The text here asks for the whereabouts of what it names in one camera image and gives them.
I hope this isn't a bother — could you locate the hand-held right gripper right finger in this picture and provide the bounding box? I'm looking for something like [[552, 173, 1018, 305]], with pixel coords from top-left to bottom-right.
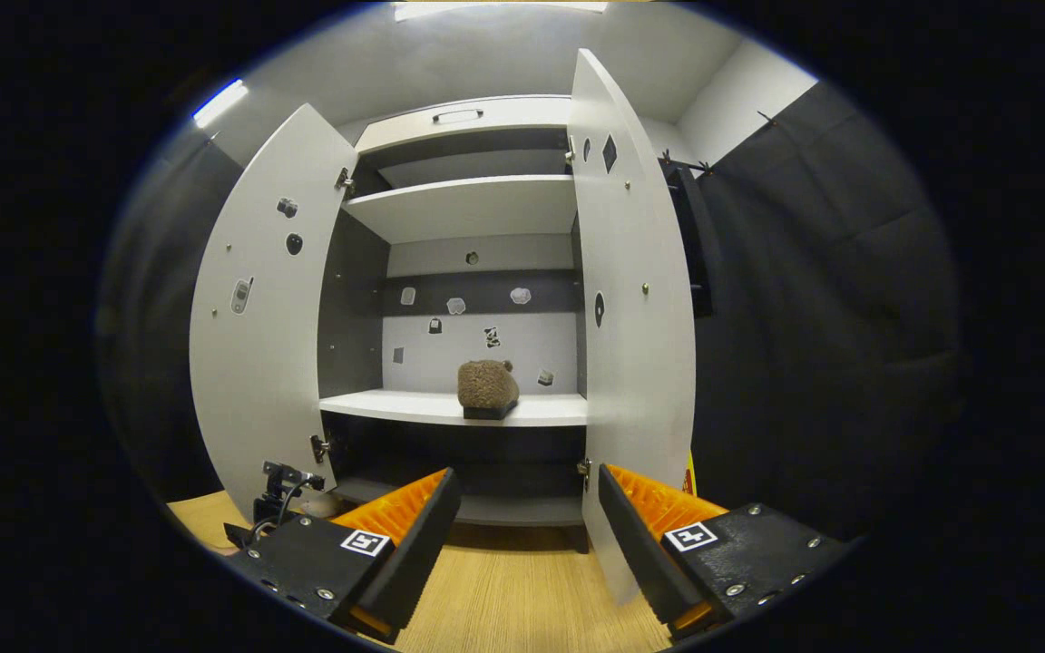
[[599, 463, 850, 640]]

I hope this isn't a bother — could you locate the white cabinet door phone sticker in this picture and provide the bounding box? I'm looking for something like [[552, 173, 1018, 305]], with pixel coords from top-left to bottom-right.
[[189, 102, 360, 522]]

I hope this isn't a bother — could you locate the ceiling light panel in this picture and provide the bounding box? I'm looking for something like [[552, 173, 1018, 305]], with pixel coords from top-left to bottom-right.
[[393, 0, 610, 23]]

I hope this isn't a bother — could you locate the black backdrop cloth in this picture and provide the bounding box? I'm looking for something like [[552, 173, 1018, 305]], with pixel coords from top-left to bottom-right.
[[663, 80, 972, 545]]

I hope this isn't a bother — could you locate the white cabinet door headphone sticker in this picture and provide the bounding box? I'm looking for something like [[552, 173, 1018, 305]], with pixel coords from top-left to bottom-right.
[[568, 48, 698, 607]]

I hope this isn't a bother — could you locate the ceiling light strip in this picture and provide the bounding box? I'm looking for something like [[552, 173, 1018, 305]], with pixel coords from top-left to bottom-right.
[[191, 79, 249, 129]]

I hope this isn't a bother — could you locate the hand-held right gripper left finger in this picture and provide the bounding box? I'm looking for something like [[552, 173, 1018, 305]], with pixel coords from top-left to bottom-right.
[[223, 467, 463, 647]]

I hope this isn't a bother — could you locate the brown fuzzy shoe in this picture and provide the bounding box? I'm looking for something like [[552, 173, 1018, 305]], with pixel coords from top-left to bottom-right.
[[456, 359, 521, 421]]

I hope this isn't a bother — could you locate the white cabinet shelf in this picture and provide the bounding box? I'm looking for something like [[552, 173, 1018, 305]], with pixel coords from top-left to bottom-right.
[[341, 175, 578, 244], [318, 390, 589, 427]]

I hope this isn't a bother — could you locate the white shoe cabinet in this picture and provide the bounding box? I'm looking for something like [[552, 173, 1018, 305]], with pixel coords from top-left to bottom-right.
[[317, 95, 589, 554]]

